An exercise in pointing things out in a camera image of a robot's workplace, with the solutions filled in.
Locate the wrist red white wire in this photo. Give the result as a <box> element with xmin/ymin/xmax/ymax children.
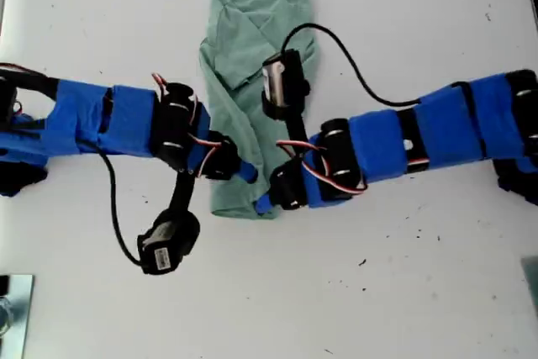
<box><xmin>150</xmin><ymin>72</ymin><xmax>201</xmax><ymax>127</ymax></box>

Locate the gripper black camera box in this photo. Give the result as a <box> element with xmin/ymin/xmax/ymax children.
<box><xmin>260</xmin><ymin>50</ymin><xmax>312</xmax><ymax>119</ymax></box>
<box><xmin>134</xmin><ymin>209</ymin><xmax>202</xmax><ymax>276</ymax></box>

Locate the green t-shirt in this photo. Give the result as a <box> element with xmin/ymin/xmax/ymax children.
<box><xmin>198</xmin><ymin>0</ymin><xmax>323</xmax><ymax>220</ymax></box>

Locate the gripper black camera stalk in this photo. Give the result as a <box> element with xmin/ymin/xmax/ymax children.
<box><xmin>283</xmin><ymin>113</ymin><xmax>309</xmax><ymax>154</ymax></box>
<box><xmin>167</xmin><ymin>165</ymin><xmax>198</xmax><ymax>215</ymax></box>

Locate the gripper black camera cable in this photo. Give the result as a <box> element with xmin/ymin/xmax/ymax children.
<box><xmin>75</xmin><ymin>138</ymin><xmax>146</xmax><ymax>267</ymax></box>
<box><xmin>280</xmin><ymin>22</ymin><xmax>425</xmax><ymax>107</ymax></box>

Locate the gripper red white wire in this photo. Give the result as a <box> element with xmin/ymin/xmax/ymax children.
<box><xmin>187</xmin><ymin>131</ymin><xmax>224</xmax><ymax>177</ymax></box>
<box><xmin>275</xmin><ymin>139</ymin><xmax>369</xmax><ymax>197</ymax></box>

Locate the steel clamp plate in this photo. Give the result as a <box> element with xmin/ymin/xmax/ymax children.
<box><xmin>0</xmin><ymin>273</ymin><xmax>35</xmax><ymax>359</ymax></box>

